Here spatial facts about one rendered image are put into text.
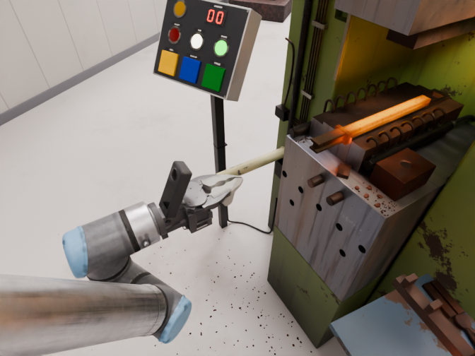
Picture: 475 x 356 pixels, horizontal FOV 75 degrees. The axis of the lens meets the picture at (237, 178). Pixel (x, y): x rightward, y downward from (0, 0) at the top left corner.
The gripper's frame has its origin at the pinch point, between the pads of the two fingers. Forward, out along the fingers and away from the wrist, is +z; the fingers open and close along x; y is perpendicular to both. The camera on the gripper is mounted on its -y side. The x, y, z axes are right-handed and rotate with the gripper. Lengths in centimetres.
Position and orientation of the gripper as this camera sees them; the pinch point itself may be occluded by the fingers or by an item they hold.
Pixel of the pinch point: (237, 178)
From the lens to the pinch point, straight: 70.0
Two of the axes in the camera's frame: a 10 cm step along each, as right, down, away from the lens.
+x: 5.1, 6.0, -6.2
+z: 8.6, -3.6, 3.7
